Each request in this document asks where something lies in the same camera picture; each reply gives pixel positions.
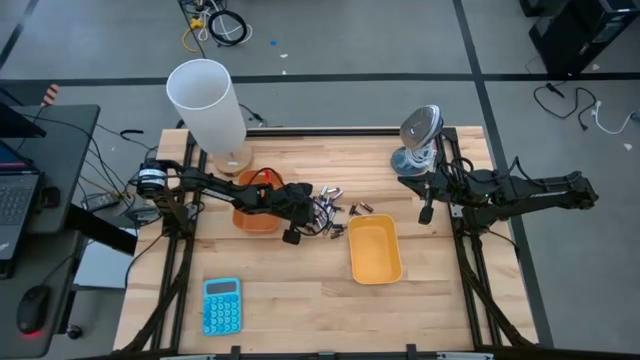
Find black monitor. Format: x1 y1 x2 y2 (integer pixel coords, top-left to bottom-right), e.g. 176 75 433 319
0 102 47 140

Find large black cabinet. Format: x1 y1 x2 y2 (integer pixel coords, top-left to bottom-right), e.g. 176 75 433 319
528 0 640 77

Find black computer mouse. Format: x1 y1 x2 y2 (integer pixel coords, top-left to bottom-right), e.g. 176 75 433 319
15 284 52 336

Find black lamp cord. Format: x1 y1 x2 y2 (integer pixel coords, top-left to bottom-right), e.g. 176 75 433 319
238 103 268 129

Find orange plastic bin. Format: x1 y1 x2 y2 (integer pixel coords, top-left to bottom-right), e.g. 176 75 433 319
231 168 284 235

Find blue calculator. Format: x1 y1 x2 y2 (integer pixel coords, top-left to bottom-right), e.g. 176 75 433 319
201 277 244 337

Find black aluminium table frame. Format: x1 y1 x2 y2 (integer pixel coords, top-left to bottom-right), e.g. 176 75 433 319
115 126 540 360

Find small grey desk fan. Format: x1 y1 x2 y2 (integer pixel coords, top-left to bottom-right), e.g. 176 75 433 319
389 103 445 178

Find orange black striped marker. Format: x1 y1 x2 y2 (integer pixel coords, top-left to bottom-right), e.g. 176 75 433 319
41 83 61 107

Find dark laptop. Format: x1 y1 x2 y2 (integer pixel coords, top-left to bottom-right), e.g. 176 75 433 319
0 139 42 279

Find coiled cables on floor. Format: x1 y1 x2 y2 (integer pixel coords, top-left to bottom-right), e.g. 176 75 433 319
196 0 255 47

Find black power adapter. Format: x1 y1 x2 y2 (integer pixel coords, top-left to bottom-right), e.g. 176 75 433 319
81 192 120 212

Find small black puck device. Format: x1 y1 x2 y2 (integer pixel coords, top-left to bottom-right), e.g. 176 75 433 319
39 185 62 209

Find black cable with plug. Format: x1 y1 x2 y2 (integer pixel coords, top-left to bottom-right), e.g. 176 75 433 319
532 81 599 133

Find black coiled cable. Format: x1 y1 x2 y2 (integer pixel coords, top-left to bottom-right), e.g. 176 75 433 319
207 9 249 48

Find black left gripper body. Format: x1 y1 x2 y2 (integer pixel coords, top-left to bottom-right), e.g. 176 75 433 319
273 182 317 227

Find dark grey desk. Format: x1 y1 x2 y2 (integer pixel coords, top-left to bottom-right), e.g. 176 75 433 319
0 103 102 236

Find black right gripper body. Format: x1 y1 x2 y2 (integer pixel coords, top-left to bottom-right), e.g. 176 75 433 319
434 168 484 207

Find white cylinder lamp wooden base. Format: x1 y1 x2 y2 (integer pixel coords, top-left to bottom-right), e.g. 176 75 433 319
165 58 255 178

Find yellow plastic bin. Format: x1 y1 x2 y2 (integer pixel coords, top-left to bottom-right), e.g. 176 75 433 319
347 213 404 286

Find white cable with plug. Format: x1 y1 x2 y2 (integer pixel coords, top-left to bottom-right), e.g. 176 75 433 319
591 99 637 136

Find yellow cable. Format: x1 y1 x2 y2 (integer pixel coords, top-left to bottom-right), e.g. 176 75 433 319
180 16 207 54

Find power strip with plugs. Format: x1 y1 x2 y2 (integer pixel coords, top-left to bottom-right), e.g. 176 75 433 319
179 0 224 15

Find long black floor cable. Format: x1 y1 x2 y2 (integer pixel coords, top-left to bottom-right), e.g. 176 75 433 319
177 0 208 60

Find black desk leg beam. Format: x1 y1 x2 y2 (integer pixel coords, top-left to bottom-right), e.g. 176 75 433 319
64 203 139 257

